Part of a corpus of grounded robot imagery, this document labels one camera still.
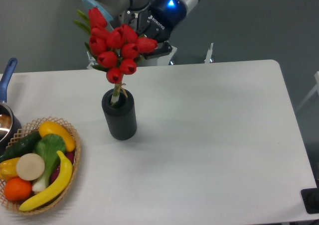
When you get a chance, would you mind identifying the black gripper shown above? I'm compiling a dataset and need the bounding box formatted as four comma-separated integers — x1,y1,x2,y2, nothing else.
124,0,186,60

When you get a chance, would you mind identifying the red tulip bouquet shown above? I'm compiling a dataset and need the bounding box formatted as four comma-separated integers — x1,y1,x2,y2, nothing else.
72,6,159,108

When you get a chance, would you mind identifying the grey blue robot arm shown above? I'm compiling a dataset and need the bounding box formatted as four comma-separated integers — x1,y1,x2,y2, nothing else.
82,0,200,65

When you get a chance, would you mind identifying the dark grey ribbed vase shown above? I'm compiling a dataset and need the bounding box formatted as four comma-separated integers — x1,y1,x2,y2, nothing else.
102,89,137,140

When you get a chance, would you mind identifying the yellow squash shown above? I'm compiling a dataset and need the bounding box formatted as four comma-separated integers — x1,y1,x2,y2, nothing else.
38,121,76,152

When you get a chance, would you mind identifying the purple red vegetable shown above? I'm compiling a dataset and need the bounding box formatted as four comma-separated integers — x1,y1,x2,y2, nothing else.
50,152,75,185

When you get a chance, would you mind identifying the woven wicker basket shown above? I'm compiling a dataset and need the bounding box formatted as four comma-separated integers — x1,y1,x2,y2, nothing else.
0,116,81,216

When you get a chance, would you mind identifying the green bok choy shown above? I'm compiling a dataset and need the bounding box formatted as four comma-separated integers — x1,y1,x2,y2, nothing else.
32,133,66,194

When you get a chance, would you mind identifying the green cucumber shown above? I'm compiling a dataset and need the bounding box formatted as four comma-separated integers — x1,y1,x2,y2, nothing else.
0,131,41,162

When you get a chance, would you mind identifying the beige round disc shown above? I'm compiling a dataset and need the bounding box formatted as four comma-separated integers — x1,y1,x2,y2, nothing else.
16,153,45,181

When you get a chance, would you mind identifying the yellow banana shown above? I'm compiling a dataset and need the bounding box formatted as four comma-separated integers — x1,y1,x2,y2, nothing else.
19,150,73,212

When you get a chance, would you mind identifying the yellow bell pepper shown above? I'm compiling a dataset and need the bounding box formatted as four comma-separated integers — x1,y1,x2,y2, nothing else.
0,157,20,181

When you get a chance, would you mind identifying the orange fruit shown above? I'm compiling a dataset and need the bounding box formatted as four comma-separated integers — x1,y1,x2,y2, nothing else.
3,177,32,202

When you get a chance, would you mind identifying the black device at table edge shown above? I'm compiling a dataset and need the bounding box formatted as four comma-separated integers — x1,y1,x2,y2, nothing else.
301,188,319,214

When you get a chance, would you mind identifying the blue handled saucepan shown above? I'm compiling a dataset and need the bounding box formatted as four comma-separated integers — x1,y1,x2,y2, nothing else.
0,58,21,154

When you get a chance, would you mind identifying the white frame at right edge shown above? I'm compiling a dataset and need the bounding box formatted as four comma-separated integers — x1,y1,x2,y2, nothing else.
296,71,319,113

